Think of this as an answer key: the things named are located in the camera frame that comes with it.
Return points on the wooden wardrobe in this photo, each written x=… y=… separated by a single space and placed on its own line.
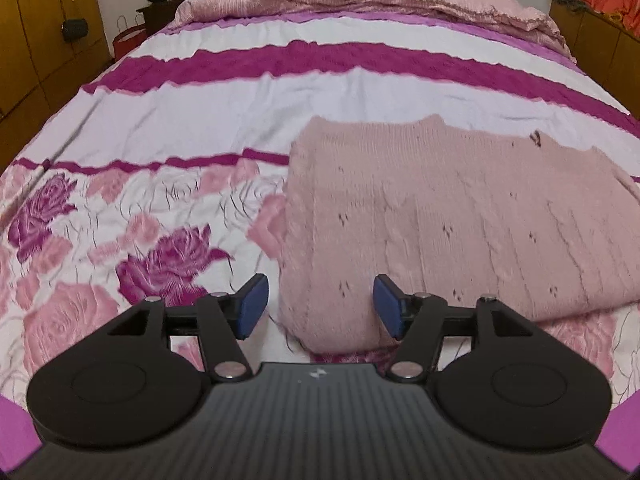
x=35 y=60

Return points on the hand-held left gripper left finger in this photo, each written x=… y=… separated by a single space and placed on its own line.
x=252 y=305

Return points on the pink knitted sweater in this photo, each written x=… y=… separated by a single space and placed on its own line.
x=450 y=220

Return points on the red paper bag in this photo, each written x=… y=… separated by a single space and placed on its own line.
x=127 y=45

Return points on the wooden side cabinet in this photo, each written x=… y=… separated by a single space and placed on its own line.
x=600 y=50

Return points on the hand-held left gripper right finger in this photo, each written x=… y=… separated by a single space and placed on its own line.
x=387 y=305

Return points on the floral striped bed sheet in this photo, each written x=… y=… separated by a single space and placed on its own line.
x=175 y=110

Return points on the dark wooden nightstand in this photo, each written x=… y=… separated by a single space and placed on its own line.
x=160 y=17

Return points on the small black pouch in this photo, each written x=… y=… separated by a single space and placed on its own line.
x=74 y=30

